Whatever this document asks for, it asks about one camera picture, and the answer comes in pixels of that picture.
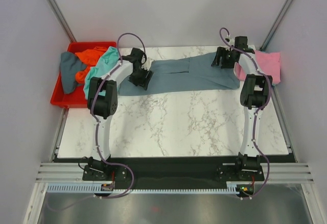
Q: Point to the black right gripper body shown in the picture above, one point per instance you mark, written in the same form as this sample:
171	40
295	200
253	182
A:
227	60

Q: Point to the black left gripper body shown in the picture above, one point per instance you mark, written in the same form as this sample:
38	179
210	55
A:
139	78

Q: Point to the slate blue t-shirt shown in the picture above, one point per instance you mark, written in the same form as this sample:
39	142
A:
187	74

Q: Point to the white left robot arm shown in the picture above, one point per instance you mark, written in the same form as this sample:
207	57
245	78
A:
102	100

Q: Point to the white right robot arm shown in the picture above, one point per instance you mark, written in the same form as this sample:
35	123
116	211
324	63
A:
255	94

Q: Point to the aqua t-shirt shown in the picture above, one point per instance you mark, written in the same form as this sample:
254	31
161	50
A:
104	65

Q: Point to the folded pink t-shirt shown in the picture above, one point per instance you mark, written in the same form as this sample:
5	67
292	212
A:
270	63

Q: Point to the orange t-shirt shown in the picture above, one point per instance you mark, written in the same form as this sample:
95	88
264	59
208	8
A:
90	58

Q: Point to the red plastic bin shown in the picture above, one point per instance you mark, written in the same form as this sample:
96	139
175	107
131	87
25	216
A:
77	98

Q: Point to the dark blue t-shirt in bin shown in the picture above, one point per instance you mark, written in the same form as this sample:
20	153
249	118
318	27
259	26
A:
70	64

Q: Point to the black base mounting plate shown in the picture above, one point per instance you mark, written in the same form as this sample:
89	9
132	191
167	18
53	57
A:
173	171

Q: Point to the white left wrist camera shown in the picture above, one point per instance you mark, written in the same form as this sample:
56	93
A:
147	64

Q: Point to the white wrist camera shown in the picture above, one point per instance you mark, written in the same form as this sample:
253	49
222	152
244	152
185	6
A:
147	64
229	41

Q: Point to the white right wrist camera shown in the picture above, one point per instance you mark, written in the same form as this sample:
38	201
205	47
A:
229	41

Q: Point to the right aluminium corner post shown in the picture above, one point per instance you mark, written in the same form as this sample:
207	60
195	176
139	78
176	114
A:
276	24

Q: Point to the aluminium corner post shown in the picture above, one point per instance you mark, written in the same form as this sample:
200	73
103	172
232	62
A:
61	19
276	24

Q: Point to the left aluminium corner post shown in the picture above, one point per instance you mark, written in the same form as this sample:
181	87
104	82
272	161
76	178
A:
61	19

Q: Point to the aluminium frame rails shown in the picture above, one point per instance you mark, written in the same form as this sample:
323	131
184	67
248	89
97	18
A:
49	173

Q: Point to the light blue slotted cable duct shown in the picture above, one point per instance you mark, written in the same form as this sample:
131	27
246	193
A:
98	188

